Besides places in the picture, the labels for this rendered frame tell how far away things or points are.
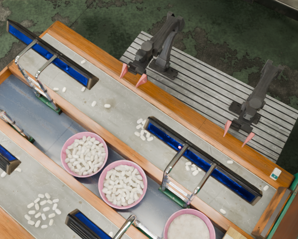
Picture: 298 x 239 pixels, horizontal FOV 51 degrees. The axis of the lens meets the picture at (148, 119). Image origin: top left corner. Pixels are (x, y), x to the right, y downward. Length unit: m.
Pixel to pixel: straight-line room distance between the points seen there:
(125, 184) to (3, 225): 0.66
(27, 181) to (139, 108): 0.76
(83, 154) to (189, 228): 0.72
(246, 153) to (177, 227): 0.56
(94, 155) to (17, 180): 0.44
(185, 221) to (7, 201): 0.97
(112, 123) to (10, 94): 0.72
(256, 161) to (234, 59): 1.44
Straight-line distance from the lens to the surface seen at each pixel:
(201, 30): 3.24
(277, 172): 1.89
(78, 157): 1.87
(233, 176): 1.46
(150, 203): 1.83
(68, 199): 1.82
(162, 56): 2.00
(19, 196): 1.91
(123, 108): 1.94
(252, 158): 1.89
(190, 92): 2.10
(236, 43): 3.22
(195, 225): 1.78
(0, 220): 1.90
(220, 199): 1.81
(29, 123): 2.10
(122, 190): 1.79
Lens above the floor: 2.49
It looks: 67 degrees down
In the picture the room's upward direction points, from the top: straight up
